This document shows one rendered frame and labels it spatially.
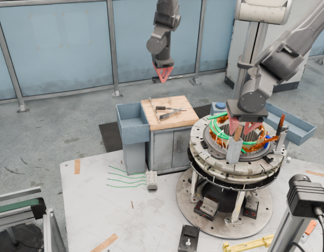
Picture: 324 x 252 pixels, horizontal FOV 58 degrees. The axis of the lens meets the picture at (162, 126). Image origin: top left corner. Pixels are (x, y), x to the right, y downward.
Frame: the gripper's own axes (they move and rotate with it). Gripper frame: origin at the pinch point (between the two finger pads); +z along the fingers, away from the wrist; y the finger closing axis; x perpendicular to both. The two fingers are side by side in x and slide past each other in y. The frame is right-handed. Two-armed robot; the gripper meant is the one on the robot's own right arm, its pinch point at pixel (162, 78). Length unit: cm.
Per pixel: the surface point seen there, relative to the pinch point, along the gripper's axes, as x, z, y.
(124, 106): -15.5, 13.2, -3.8
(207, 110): 90, 120, -135
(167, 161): -0.7, 33.0, 13.0
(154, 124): -6.6, 11.8, 13.1
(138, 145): -12.8, 23.4, 10.3
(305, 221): 1, -16, 79
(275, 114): 47, 16, 14
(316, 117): 199, 122, -97
